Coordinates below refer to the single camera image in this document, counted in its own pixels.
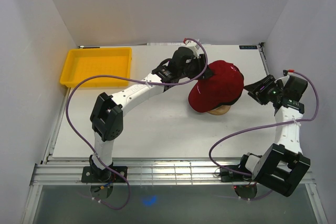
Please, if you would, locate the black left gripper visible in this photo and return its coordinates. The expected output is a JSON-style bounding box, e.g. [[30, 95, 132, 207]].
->
[[178, 55, 214, 81]]

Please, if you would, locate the dark red LA cap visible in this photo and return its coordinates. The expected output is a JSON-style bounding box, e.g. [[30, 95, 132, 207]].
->
[[188, 60, 244, 113]]

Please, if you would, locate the black NY cap red brim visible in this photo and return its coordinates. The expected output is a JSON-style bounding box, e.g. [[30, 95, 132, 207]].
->
[[218, 94, 242, 106]]

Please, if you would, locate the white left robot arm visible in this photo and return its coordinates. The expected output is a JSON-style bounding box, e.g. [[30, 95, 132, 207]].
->
[[89, 46, 213, 182]]

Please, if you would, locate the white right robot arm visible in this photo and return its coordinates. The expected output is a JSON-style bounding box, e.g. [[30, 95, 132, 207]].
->
[[237, 74, 310, 197]]

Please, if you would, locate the wooden hat stand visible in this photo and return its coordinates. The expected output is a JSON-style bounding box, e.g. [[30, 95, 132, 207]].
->
[[207, 105, 231, 116]]

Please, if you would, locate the black blue logo sticker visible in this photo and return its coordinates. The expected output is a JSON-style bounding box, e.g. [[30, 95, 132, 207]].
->
[[239, 45, 258, 50]]

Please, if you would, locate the yellow plastic tray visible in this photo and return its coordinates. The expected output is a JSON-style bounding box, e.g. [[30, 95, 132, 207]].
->
[[60, 47, 132, 88]]

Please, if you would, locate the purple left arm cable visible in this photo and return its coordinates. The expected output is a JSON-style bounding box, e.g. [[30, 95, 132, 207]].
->
[[65, 37, 208, 210]]

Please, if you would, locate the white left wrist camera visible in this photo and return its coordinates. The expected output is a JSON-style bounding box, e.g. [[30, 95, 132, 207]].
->
[[183, 38, 200, 57]]

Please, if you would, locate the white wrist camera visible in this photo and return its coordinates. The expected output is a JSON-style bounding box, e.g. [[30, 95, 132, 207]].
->
[[183, 38, 200, 57], [277, 69, 294, 83]]

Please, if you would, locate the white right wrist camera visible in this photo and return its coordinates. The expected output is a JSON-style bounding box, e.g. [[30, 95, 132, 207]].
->
[[277, 69, 294, 83]]

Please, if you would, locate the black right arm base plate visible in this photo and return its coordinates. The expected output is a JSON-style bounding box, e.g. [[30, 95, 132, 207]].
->
[[214, 165, 251, 183]]

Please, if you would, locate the aluminium front rail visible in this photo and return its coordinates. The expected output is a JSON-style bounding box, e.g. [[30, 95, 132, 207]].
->
[[30, 157, 316, 187]]

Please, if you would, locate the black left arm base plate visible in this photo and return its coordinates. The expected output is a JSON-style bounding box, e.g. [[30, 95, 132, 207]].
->
[[81, 165, 128, 183]]

